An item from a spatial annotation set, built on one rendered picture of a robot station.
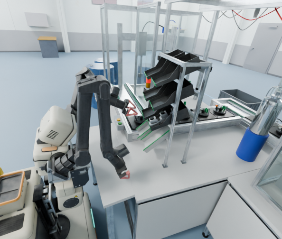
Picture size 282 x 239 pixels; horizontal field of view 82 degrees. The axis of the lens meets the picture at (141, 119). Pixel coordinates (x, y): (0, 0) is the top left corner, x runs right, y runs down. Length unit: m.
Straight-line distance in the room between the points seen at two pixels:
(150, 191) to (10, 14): 11.51
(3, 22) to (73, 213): 11.11
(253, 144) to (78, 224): 1.63
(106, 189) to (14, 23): 11.30
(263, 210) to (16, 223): 1.49
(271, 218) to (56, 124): 1.36
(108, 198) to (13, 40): 11.40
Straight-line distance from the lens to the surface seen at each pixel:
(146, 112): 1.33
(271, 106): 1.47
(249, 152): 1.64
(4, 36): 12.10
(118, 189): 1.20
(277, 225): 1.39
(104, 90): 0.68
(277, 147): 1.29
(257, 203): 1.42
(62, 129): 0.94
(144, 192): 1.19
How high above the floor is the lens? 1.83
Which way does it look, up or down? 31 degrees down
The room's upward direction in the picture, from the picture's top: 4 degrees clockwise
